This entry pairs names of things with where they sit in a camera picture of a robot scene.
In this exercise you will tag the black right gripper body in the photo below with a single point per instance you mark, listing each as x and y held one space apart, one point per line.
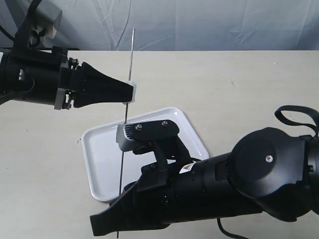
194 195

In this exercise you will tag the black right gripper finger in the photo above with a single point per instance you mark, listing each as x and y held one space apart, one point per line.
126 213

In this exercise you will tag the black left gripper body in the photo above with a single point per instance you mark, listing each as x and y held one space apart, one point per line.
69 81

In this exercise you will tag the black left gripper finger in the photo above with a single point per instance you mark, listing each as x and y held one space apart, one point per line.
93 87

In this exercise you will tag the white marshmallow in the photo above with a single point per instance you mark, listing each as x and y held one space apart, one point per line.
134 85

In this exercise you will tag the thin metal skewer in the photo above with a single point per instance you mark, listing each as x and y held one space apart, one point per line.
127 106

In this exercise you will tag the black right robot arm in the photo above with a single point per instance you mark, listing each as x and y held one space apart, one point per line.
267 171

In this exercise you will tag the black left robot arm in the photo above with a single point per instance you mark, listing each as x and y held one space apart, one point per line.
53 78

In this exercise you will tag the white plastic tray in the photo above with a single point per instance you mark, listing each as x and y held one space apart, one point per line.
109 170

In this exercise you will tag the white backdrop curtain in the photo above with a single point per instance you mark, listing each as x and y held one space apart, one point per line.
178 25

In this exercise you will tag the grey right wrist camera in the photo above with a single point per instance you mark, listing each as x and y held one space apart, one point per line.
160 137

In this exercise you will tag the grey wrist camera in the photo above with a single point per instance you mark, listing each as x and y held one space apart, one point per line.
160 137
40 19

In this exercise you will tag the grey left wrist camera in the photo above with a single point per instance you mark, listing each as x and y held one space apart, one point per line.
40 19

